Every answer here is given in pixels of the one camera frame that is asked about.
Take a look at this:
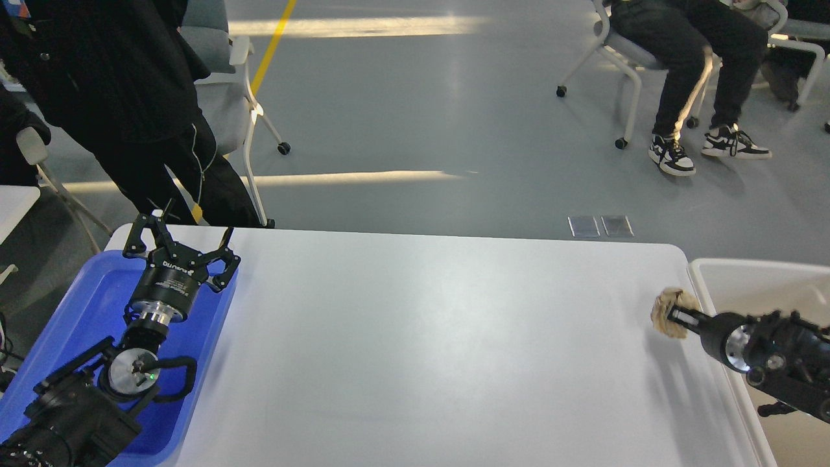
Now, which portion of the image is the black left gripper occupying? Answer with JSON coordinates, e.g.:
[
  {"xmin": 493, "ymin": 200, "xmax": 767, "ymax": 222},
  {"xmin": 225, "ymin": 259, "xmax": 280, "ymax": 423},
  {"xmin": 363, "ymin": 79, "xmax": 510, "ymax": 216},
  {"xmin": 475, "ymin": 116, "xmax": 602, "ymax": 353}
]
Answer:
[{"xmin": 121, "ymin": 200, "xmax": 241, "ymax": 323}]

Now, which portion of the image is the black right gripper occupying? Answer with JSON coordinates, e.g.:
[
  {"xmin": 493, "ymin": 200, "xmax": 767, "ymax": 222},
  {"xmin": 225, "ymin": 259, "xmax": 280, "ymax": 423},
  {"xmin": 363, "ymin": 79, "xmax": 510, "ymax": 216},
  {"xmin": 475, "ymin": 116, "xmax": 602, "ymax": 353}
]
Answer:
[{"xmin": 668, "ymin": 307, "xmax": 754, "ymax": 373}]

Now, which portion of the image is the brown paper ball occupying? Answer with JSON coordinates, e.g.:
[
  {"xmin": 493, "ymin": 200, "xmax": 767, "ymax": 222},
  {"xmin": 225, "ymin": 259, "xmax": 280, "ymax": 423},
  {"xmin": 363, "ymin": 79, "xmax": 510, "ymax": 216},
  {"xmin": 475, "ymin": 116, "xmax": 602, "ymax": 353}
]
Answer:
[{"xmin": 651, "ymin": 287, "xmax": 700, "ymax": 339}]

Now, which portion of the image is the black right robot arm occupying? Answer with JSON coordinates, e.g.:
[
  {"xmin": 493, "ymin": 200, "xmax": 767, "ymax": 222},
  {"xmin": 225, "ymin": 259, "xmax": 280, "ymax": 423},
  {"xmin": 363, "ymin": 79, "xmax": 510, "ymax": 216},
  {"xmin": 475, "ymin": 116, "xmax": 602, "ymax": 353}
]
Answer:
[{"xmin": 667, "ymin": 304, "xmax": 829, "ymax": 423}]

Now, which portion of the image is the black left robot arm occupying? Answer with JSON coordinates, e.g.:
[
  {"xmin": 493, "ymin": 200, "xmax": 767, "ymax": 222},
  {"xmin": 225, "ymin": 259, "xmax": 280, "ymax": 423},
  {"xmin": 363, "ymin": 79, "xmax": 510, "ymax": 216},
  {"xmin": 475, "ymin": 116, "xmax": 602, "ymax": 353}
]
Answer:
[{"xmin": 2, "ymin": 215, "xmax": 241, "ymax": 466}]

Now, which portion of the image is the blue plastic tray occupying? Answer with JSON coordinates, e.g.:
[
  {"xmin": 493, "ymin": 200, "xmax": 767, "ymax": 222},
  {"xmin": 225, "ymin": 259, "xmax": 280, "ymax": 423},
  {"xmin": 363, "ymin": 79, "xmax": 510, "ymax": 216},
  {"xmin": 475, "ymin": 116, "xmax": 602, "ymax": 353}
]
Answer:
[{"xmin": 1, "ymin": 250, "xmax": 237, "ymax": 466}]

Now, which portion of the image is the right metal floor plate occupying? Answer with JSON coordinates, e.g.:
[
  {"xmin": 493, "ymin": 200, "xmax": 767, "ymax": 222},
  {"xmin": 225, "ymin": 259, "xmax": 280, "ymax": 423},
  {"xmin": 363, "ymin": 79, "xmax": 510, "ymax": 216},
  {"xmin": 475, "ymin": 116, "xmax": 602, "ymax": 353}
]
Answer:
[{"xmin": 600, "ymin": 215, "xmax": 634, "ymax": 237}]

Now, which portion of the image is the metal floor plate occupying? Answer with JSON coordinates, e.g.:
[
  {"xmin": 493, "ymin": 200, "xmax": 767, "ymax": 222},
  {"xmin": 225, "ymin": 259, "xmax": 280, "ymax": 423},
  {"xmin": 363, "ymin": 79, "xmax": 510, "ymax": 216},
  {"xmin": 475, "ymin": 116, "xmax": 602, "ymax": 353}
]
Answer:
[
  {"xmin": 600, "ymin": 215, "xmax": 634, "ymax": 237},
  {"xmin": 568, "ymin": 216, "xmax": 601, "ymax": 237}
]

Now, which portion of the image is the left metal floor plate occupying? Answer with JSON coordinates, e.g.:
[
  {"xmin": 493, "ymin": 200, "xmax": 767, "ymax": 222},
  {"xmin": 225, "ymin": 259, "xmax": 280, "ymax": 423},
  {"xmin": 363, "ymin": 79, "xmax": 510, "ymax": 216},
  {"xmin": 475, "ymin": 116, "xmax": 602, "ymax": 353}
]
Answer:
[{"xmin": 568, "ymin": 216, "xmax": 601, "ymax": 237}]

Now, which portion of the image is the white plastic bin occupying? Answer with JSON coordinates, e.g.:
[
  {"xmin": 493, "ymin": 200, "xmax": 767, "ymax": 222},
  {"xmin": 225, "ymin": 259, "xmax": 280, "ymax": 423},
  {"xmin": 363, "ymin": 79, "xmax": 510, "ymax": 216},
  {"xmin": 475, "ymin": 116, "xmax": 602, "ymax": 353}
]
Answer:
[{"xmin": 689, "ymin": 258, "xmax": 829, "ymax": 466}]

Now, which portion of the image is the white grey chair left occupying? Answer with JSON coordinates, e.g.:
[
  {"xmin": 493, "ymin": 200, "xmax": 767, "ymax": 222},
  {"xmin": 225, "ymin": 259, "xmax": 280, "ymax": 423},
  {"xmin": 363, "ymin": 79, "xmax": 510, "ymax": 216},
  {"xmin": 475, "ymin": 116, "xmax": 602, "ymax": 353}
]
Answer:
[{"xmin": 180, "ymin": 1, "xmax": 291, "ymax": 228}]

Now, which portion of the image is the white grey chair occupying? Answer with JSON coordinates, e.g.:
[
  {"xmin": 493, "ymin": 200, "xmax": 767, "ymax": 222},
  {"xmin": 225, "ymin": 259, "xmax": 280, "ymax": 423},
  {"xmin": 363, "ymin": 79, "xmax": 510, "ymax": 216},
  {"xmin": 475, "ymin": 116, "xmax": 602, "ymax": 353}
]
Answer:
[
  {"xmin": 180, "ymin": 1, "xmax": 291, "ymax": 228},
  {"xmin": 556, "ymin": 1, "xmax": 721, "ymax": 150}
]

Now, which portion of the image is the white side table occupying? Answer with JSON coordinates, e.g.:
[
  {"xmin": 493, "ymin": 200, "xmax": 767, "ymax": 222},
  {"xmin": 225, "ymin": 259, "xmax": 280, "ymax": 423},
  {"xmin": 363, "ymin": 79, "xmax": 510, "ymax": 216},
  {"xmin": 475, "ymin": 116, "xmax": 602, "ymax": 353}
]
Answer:
[{"xmin": 0, "ymin": 184, "xmax": 41, "ymax": 243}]

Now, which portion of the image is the white chair far left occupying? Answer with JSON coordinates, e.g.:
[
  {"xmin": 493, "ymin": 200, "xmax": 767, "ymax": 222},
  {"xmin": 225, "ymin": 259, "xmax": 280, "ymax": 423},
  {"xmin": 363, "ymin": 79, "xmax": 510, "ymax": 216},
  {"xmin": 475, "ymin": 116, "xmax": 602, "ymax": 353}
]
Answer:
[{"xmin": 1, "ymin": 86, "xmax": 113, "ymax": 254}]

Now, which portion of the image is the person in black clothes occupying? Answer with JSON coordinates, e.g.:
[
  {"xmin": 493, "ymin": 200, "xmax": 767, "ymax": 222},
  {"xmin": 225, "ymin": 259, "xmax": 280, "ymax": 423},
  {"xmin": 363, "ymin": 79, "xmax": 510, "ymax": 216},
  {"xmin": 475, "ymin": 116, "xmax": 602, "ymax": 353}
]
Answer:
[{"xmin": 2, "ymin": 1, "xmax": 261, "ymax": 228}]

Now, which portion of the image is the white grey chair right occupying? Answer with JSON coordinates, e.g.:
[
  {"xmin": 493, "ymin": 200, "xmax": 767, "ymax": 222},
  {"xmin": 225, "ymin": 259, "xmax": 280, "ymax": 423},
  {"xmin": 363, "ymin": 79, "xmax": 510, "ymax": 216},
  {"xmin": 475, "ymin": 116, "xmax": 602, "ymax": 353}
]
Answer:
[{"xmin": 556, "ymin": 1, "xmax": 721, "ymax": 150}]

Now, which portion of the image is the seated person in black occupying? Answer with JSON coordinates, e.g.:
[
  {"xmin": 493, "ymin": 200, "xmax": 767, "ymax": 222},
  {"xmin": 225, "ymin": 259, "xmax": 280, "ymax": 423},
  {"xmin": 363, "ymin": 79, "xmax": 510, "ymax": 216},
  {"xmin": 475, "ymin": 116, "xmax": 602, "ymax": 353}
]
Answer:
[{"xmin": 608, "ymin": 1, "xmax": 772, "ymax": 176}]

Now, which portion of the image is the white chair far right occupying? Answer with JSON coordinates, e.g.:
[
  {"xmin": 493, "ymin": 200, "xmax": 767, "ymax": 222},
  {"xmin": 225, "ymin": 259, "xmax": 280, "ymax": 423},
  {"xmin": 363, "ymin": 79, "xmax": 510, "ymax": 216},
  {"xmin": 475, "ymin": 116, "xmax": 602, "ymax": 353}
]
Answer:
[{"xmin": 729, "ymin": 1, "xmax": 829, "ymax": 112}]

